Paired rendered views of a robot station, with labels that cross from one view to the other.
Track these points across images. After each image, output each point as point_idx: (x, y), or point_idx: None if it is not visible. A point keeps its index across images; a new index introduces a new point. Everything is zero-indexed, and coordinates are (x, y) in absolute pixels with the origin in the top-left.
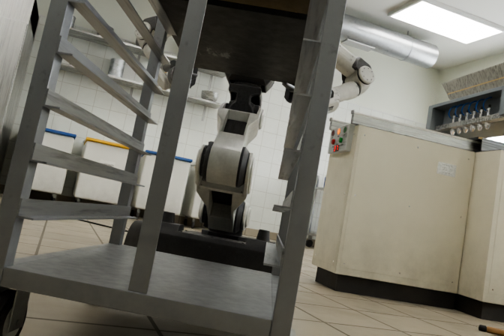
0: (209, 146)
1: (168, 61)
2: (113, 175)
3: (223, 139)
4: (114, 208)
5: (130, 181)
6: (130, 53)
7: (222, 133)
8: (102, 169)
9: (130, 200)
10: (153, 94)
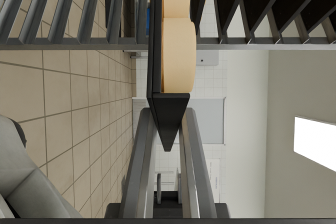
0: (15, 123)
1: (135, 30)
2: None
3: (13, 149)
4: (17, 7)
5: (31, 27)
6: None
7: (29, 165)
8: None
9: (11, 42)
10: (106, 42)
